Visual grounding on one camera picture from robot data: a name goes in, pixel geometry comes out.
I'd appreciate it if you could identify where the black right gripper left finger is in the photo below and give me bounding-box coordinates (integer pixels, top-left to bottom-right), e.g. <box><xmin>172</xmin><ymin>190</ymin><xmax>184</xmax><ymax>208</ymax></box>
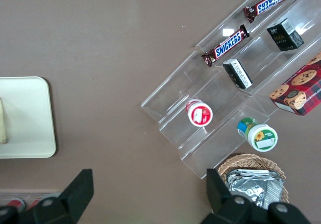
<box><xmin>0</xmin><ymin>169</ymin><xmax>94</xmax><ymax>224</ymax></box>

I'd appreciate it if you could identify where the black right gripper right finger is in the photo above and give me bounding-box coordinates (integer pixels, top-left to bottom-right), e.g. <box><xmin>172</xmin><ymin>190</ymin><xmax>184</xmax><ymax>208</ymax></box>
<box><xmin>204</xmin><ymin>169</ymin><xmax>310</xmax><ymax>224</ymax></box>

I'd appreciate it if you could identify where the light tan wicker basket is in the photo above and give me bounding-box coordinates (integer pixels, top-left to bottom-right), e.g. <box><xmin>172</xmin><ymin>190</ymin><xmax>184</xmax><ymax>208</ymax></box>
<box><xmin>217</xmin><ymin>153</ymin><xmax>290</xmax><ymax>211</ymax></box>

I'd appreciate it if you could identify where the cream rectangular tray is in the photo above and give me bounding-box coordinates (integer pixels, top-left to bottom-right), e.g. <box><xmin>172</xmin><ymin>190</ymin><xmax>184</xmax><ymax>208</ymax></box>
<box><xmin>0</xmin><ymin>76</ymin><xmax>57</xmax><ymax>159</ymax></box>

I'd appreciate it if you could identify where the silver foil packet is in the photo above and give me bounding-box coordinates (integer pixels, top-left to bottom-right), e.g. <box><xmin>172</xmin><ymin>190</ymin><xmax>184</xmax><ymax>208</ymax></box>
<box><xmin>232</xmin><ymin>169</ymin><xmax>279</xmax><ymax>181</ymax></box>
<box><xmin>226</xmin><ymin>177</ymin><xmax>284</xmax><ymax>211</ymax></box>

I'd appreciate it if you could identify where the red cola bottle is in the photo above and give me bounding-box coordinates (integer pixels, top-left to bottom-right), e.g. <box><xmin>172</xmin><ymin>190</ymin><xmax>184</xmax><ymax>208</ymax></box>
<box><xmin>27</xmin><ymin>195</ymin><xmax>49</xmax><ymax>209</ymax></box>
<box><xmin>5</xmin><ymin>198</ymin><xmax>26</xmax><ymax>209</ymax></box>

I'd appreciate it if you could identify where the clear acrylic bottle rack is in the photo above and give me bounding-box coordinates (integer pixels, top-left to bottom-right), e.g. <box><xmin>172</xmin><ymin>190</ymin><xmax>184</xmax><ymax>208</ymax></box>
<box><xmin>0</xmin><ymin>188</ymin><xmax>64</xmax><ymax>209</ymax></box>

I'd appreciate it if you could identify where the green lidded yogurt cup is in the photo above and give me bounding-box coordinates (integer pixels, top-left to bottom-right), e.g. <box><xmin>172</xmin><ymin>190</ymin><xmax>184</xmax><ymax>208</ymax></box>
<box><xmin>237</xmin><ymin>117</ymin><xmax>278</xmax><ymax>152</ymax></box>

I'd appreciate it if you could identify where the red lidded yogurt cup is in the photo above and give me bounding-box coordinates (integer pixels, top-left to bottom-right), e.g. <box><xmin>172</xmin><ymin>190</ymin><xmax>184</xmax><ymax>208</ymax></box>
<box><xmin>185</xmin><ymin>98</ymin><xmax>214</xmax><ymax>127</ymax></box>

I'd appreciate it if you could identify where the clear acrylic stepped display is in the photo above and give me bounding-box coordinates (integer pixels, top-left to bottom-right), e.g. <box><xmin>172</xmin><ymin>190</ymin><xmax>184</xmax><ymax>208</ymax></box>
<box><xmin>140</xmin><ymin>0</ymin><xmax>321</xmax><ymax>180</ymax></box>

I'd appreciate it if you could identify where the small black carton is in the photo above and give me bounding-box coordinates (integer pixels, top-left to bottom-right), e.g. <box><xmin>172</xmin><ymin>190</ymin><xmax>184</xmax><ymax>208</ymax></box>
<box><xmin>222</xmin><ymin>58</ymin><xmax>253</xmax><ymax>90</ymax></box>
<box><xmin>265</xmin><ymin>18</ymin><xmax>305</xmax><ymax>52</ymax></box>

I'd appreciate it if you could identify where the red plaid cookie box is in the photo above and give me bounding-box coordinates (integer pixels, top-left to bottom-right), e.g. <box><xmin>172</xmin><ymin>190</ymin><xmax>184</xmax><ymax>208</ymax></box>
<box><xmin>269</xmin><ymin>52</ymin><xmax>321</xmax><ymax>117</ymax></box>

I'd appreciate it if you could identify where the Snickers chocolate bar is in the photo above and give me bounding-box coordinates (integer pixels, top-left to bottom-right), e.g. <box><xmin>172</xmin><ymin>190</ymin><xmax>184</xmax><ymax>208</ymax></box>
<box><xmin>201</xmin><ymin>24</ymin><xmax>251</xmax><ymax>68</ymax></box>
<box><xmin>243</xmin><ymin>0</ymin><xmax>299</xmax><ymax>24</ymax></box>

